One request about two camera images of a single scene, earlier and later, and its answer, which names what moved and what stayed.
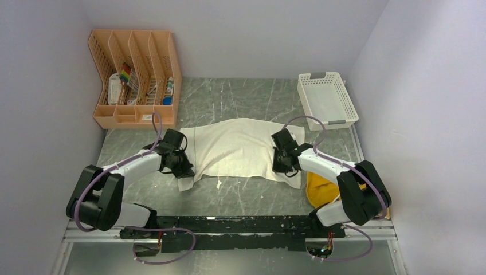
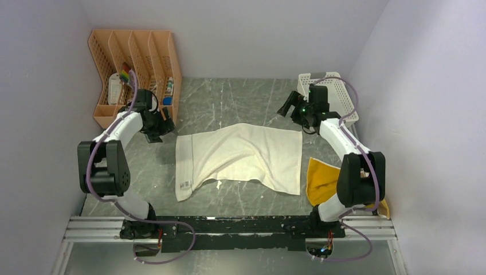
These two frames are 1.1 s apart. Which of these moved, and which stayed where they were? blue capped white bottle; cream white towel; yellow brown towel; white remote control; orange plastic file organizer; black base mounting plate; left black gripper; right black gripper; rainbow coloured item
Moved: cream white towel; right black gripper; left black gripper
Stayed: white remote control; black base mounting plate; yellow brown towel; blue capped white bottle; orange plastic file organizer; rainbow coloured item
